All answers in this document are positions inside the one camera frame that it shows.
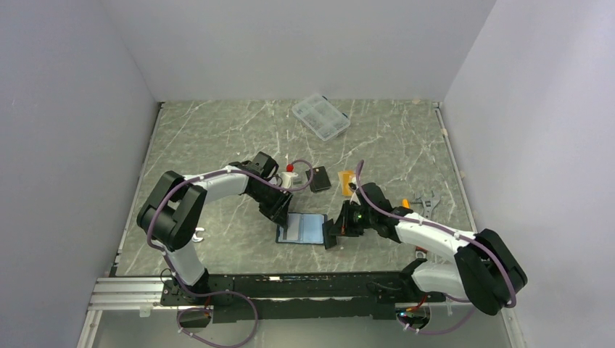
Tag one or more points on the black card stack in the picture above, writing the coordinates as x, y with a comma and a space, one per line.
320, 180

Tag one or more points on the blue leather card holder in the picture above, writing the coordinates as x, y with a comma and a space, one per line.
310, 229

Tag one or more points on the aluminium rail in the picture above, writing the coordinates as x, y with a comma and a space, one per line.
144, 293

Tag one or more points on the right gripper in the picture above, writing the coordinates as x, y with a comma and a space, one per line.
343, 227

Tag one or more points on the silver credit card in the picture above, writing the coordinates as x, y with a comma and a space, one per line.
292, 232

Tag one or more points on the orange card stack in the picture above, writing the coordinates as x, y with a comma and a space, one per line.
346, 179

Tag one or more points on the silver wrench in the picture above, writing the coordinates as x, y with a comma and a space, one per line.
197, 236

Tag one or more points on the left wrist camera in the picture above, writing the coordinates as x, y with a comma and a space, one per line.
288, 178

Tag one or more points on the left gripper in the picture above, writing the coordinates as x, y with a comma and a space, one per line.
278, 211

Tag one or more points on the black base frame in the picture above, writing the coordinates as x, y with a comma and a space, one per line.
303, 295

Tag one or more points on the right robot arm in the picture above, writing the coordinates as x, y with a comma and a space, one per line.
478, 267

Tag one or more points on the adjustable wrench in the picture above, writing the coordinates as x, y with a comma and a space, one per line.
428, 203

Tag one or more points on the clear plastic organizer box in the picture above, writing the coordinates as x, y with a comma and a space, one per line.
322, 117

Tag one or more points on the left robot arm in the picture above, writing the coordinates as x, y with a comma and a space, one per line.
171, 213

